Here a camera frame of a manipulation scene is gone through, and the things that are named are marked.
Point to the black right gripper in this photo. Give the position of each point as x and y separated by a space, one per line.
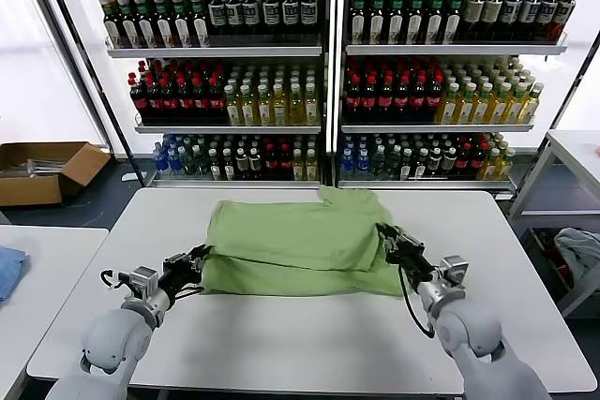
417 262

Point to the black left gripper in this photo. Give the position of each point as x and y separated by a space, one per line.
180 273

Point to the green polo shirt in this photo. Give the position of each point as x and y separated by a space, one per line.
290 236

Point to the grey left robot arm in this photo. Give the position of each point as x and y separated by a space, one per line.
117 339

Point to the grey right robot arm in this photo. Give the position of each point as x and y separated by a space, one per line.
473 339

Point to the green-label water bottle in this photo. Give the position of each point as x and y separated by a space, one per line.
200 163
189 163
379 166
393 163

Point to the small dark drink bottle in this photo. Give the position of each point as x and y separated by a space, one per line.
242 163
435 161
214 166
449 161
228 166
421 166
407 166
255 163

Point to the blue-label water bottle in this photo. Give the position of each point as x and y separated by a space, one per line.
175 161
363 163
161 161
347 163

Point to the red-cap cola bottle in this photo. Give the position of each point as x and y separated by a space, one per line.
200 100
434 100
285 163
354 100
271 163
386 100
184 100
168 100
370 100
477 161
418 100
152 100
136 100
216 100
463 161
402 100

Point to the white floor scrap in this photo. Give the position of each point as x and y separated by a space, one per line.
128 177

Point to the yellow juice bottle green label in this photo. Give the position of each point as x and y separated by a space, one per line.
505 166
232 109
500 107
483 107
248 109
280 109
295 109
450 107
467 107
533 107
311 109
517 107
298 167
490 166
311 167
264 109

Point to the black storage crate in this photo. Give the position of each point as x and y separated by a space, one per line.
544 250

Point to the silver metal rods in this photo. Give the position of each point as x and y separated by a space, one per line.
42 167

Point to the brown cardboard box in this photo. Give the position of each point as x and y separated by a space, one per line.
28 191

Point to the grey cloth pile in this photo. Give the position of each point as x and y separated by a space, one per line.
579 250

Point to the blue folded cloth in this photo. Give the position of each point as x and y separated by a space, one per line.
11 269

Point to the grey metal shelf unit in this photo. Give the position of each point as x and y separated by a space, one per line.
445 50
211 52

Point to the green-cap dark tea bottle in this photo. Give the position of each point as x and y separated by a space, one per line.
396 20
377 20
142 27
179 27
358 20
453 20
160 27
199 27
415 20
124 27
434 20

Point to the beige-label dark drink bottle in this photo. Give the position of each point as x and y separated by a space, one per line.
473 16
491 16

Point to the white-cap blue-label dark bottle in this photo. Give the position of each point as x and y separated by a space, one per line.
546 16
270 13
215 13
289 13
308 13
233 13
251 13
510 16
529 16

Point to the red-label dark tea bottle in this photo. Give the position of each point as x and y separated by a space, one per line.
109 27

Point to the red-brown drink bottle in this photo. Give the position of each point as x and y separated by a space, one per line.
565 16

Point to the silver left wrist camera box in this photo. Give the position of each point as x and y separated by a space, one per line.
143 280

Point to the white metal-frame table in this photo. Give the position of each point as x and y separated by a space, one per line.
569 142

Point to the black window frame post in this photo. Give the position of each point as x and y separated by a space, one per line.
582 72
87 67

